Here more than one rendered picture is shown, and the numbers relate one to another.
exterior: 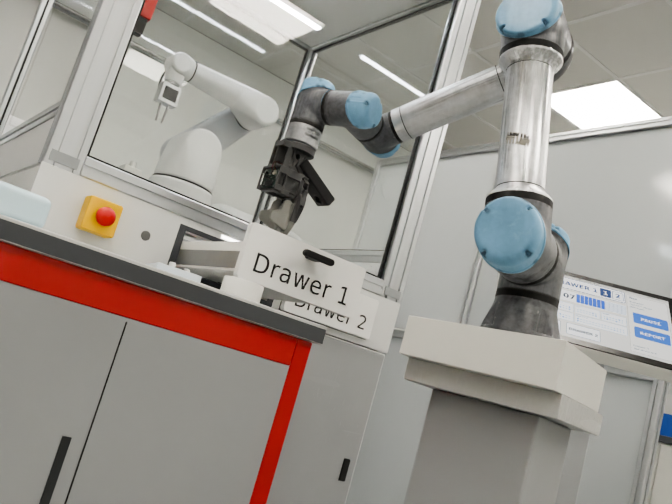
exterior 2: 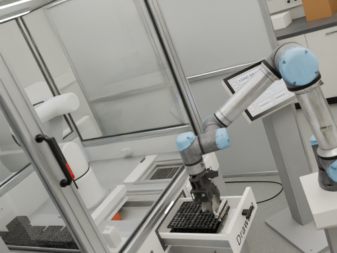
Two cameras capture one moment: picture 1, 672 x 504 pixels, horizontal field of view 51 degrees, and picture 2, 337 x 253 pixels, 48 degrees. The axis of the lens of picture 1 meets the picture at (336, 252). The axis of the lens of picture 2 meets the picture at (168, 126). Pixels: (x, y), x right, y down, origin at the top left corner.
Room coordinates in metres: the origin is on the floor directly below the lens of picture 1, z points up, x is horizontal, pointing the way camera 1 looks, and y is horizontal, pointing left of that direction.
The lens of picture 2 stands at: (0.26, 0.63, 1.80)
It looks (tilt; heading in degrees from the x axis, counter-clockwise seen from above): 19 degrees down; 339
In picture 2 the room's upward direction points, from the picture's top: 22 degrees counter-clockwise
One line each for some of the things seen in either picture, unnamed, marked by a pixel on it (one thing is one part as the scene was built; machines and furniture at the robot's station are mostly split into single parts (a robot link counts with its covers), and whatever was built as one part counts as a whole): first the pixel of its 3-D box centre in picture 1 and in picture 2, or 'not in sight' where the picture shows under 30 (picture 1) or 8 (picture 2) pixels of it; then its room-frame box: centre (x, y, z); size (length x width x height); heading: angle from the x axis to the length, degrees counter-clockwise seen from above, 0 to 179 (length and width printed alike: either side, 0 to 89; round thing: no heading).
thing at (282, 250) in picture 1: (303, 272); (242, 218); (1.41, 0.05, 0.87); 0.29 x 0.02 x 0.11; 124
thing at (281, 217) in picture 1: (280, 219); (214, 206); (1.45, 0.13, 0.97); 0.06 x 0.03 x 0.09; 127
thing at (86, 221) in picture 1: (99, 217); not in sight; (1.48, 0.50, 0.88); 0.07 x 0.05 x 0.07; 124
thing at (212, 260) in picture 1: (251, 272); (198, 220); (1.58, 0.17, 0.86); 0.40 x 0.26 x 0.06; 34
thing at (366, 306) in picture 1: (331, 305); (201, 178); (1.85, -0.03, 0.87); 0.29 x 0.02 x 0.11; 124
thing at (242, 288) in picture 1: (240, 292); not in sight; (1.20, 0.14, 0.78); 0.07 x 0.07 x 0.04
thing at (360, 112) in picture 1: (355, 112); (214, 139); (1.43, 0.04, 1.23); 0.11 x 0.11 x 0.08; 58
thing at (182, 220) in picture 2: not in sight; (199, 219); (1.58, 0.16, 0.87); 0.22 x 0.18 x 0.06; 34
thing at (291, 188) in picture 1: (288, 172); (201, 184); (1.46, 0.14, 1.08); 0.09 x 0.08 x 0.12; 127
